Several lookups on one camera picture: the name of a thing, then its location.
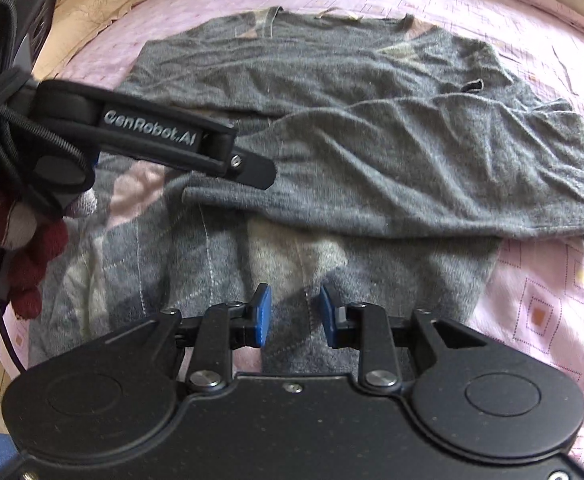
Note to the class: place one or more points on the beige embroidered pillow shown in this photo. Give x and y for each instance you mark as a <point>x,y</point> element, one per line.
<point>87,15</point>

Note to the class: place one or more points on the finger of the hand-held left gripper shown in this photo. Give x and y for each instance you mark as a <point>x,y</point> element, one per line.
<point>254,170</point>

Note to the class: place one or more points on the pink patterned bedsheet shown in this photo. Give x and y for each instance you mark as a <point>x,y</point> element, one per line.
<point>546,285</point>

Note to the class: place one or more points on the person's left hand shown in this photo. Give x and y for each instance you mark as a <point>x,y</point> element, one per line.
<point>47,245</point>

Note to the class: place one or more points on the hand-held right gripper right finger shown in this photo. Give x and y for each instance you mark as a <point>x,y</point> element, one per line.
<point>328,317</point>

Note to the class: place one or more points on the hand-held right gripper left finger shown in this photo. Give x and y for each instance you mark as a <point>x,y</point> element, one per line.
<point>263,317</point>

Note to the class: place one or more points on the grey knitted sweater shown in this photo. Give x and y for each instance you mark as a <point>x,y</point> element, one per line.
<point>396,170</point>

